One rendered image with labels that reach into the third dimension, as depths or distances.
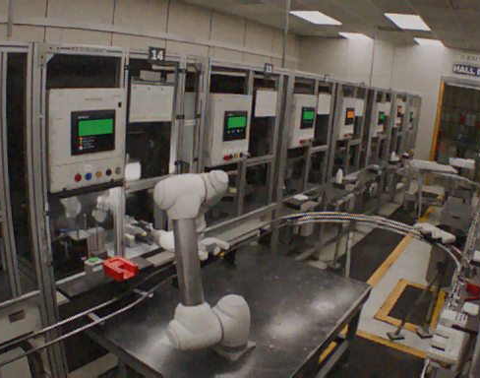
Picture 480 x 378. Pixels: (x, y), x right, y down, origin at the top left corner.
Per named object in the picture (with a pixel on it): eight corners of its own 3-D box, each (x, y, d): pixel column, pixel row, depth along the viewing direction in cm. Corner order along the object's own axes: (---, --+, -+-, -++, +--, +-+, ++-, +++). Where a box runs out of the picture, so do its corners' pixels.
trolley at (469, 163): (468, 213, 696) (479, 163, 671) (441, 207, 721) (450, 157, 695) (466, 203, 769) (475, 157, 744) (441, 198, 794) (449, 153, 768)
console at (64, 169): (54, 195, 167) (52, 90, 154) (27, 182, 182) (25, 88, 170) (126, 180, 200) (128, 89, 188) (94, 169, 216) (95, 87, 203)
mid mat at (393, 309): (430, 337, 309) (430, 336, 309) (372, 318, 339) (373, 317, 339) (447, 292, 389) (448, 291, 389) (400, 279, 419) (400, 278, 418)
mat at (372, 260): (354, 309, 352) (355, 308, 352) (299, 289, 384) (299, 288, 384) (444, 195, 819) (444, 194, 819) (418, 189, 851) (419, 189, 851)
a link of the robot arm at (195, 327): (225, 347, 169) (181, 362, 157) (207, 338, 183) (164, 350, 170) (209, 171, 166) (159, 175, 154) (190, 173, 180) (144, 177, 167)
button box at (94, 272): (91, 286, 183) (90, 265, 179) (83, 281, 187) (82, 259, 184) (105, 282, 189) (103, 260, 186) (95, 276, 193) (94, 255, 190)
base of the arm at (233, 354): (261, 342, 191) (262, 333, 190) (234, 363, 173) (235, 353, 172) (231, 328, 201) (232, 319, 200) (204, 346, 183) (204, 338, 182)
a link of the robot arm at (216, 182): (211, 184, 189) (186, 187, 181) (228, 161, 176) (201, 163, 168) (221, 209, 184) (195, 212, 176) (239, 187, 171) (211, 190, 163)
